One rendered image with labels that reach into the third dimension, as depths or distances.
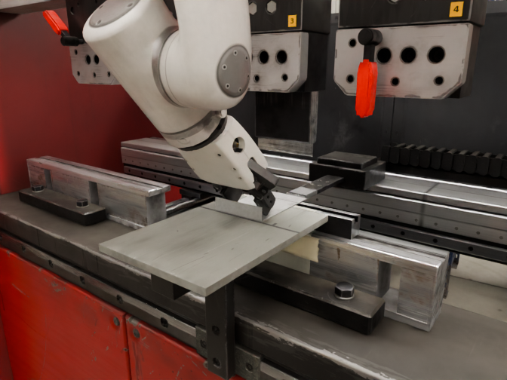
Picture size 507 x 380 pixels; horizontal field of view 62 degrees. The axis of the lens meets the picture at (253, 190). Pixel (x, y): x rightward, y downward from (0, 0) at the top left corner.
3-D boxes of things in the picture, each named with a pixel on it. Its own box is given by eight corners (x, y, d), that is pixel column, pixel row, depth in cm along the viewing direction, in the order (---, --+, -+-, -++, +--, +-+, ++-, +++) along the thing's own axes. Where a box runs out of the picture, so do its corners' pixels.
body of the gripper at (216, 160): (242, 99, 49) (275, 160, 57) (181, 96, 55) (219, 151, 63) (210, 148, 46) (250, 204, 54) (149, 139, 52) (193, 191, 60)
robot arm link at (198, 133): (233, 83, 48) (244, 102, 50) (179, 81, 53) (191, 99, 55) (195, 138, 45) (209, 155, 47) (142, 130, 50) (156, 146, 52)
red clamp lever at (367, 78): (351, 117, 49) (357, 28, 46) (365, 114, 52) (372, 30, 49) (366, 118, 48) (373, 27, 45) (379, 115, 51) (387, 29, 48)
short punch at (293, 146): (254, 149, 68) (254, 89, 65) (262, 148, 69) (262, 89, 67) (308, 157, 62) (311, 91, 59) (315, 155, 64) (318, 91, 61)
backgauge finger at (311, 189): (265, 199, 74) (265, 171, 72) (332, 170, 94) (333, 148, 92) (327, 212, 67) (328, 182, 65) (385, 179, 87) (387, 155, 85)
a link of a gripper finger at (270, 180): (278, 167, 51) (279, 188, 56) (224, 145, 54) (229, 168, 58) (275, 174, 51) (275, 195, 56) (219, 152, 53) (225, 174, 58)
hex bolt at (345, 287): (330, 295, 58) (331, 286, 57) (339, 288, 60) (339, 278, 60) (348, 302, 56) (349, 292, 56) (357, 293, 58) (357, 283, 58)
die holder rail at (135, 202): (31, 192, 115) (26, 158, 112) (52, 188, 120) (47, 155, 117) (152, 234, 86) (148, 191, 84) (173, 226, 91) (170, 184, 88)
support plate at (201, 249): (99, 251, 52) (97, 243, 52) (233, 199, 72) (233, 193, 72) (205, 297, 42) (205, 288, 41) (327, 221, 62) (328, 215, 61)
